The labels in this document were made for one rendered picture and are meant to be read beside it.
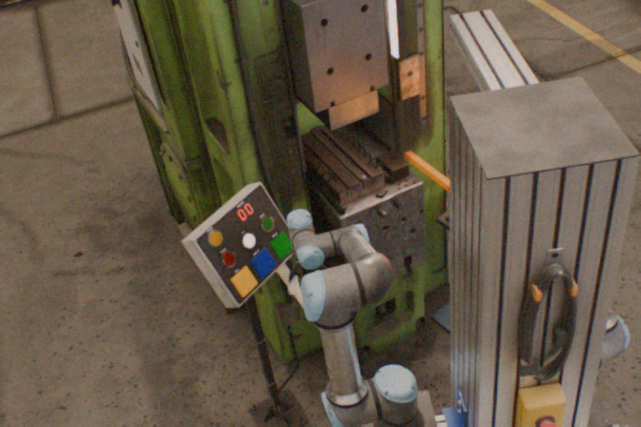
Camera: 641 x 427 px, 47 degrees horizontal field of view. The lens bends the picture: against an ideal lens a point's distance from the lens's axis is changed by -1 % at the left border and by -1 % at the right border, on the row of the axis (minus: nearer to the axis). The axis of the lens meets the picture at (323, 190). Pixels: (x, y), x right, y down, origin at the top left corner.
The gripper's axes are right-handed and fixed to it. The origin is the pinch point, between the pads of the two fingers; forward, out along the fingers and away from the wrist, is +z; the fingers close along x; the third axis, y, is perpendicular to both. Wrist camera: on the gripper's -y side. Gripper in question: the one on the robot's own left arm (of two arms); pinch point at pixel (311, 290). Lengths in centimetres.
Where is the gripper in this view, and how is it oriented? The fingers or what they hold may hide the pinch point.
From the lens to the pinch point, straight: 255.2
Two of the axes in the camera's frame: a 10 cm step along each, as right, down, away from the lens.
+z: 1.1, 7.7, 6.3
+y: 1.1, 6.2, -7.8
